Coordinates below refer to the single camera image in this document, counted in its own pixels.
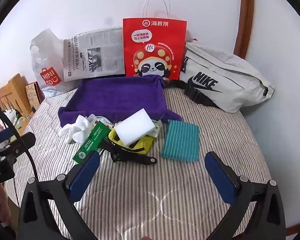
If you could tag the newspaper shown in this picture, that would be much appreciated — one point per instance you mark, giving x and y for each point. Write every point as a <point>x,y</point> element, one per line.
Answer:
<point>95,52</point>

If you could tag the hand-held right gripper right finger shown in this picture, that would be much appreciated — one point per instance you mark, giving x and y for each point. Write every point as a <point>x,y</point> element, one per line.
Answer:
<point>220,177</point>

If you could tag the red paper bag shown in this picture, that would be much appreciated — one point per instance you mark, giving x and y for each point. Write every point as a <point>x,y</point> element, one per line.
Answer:
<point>155,45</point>

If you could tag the teal striped cloth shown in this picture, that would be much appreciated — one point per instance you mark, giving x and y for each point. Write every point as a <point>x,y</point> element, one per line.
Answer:
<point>181,140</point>

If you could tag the wooden door frame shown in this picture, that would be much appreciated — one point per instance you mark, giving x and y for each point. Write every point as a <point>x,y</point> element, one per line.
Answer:
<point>246,17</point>

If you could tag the white plastic shopping bag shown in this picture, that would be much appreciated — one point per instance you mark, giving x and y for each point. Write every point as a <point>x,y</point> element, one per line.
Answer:
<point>46,55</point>

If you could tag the purple towel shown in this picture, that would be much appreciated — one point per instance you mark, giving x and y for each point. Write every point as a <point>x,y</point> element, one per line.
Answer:
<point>115,92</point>

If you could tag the wooden headboard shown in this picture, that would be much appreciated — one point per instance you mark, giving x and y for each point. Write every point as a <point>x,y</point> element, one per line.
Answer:
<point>12,92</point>

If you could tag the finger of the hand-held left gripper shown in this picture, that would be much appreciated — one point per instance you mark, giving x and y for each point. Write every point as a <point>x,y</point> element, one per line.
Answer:
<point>21,143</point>
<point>0,136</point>

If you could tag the fruit print packet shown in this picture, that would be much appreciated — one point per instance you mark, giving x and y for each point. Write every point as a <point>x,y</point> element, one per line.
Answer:
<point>100,120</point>

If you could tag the black curved band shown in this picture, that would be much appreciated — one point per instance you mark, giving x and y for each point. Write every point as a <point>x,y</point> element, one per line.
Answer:
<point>31,162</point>

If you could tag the white waist bag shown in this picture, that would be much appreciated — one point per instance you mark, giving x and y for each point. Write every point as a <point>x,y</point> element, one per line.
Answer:
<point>227,80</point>

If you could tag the green packet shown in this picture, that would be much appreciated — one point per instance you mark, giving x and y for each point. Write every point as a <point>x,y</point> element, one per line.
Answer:
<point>92,140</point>

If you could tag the white sponge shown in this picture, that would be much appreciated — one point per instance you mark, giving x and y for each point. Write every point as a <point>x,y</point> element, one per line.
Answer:
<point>135,126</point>

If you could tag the light green tissue pack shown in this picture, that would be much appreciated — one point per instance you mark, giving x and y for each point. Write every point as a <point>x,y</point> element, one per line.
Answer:
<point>157,127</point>

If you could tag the white sock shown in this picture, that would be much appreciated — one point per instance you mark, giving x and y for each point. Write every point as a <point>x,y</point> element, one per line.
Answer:
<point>76,130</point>

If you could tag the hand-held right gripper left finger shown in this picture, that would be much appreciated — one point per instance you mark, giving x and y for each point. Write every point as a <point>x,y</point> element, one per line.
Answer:
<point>85,172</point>

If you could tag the brown patterned box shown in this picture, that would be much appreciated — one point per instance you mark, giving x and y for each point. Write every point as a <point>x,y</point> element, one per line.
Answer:
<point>35,96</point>

